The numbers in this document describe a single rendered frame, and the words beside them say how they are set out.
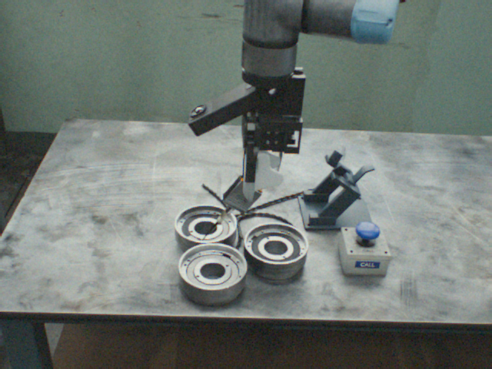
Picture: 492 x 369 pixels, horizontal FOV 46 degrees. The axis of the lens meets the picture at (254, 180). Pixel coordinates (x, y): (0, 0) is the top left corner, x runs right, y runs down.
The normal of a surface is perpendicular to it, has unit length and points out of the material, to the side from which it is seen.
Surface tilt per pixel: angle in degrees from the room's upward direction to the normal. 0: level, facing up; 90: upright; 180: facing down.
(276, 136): 90
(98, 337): 0
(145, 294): 0
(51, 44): 90
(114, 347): 0
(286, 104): 90
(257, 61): 90
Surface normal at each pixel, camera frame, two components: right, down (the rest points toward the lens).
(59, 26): 0.02, 0.55
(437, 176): 0.06, -0.83
